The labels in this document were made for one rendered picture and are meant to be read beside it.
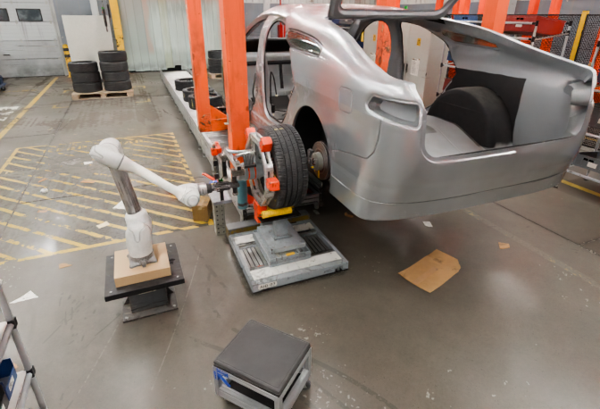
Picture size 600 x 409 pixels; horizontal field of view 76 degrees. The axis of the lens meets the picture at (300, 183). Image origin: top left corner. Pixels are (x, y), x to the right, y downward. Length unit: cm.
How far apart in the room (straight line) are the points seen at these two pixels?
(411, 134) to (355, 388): 148
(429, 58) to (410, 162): 532
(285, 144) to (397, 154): 91
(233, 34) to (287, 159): 109
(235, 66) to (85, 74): 809
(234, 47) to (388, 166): 161
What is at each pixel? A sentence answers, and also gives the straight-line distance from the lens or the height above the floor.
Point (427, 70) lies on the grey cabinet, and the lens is 753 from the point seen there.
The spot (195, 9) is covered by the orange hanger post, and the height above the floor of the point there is 201.
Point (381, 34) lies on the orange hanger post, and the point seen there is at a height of 171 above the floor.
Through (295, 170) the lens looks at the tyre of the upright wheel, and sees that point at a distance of 278.
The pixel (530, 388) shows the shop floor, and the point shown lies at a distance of 284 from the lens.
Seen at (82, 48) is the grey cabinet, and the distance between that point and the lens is 1375.
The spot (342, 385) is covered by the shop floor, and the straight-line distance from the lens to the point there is 252.
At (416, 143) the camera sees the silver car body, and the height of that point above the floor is 131.
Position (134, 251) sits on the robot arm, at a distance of 288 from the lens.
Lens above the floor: 196
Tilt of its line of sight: 24 degrees down
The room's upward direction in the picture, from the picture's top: straight up
